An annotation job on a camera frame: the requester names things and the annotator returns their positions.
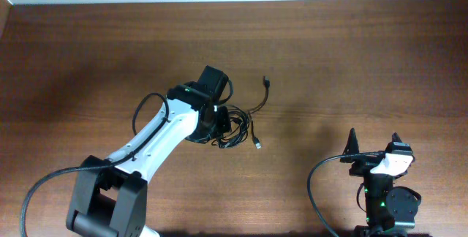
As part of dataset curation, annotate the thin black USB cable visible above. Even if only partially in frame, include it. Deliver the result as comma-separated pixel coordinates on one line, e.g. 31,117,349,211
233,110,263,150

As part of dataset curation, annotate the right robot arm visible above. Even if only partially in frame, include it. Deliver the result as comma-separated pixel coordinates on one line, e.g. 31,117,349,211
341,129,422,237

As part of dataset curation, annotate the thick black USB cable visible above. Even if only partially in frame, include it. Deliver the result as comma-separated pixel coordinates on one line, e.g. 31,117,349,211
211,75,272,149

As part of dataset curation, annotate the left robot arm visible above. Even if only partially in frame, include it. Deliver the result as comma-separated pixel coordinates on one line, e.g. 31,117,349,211
66,66,232,237

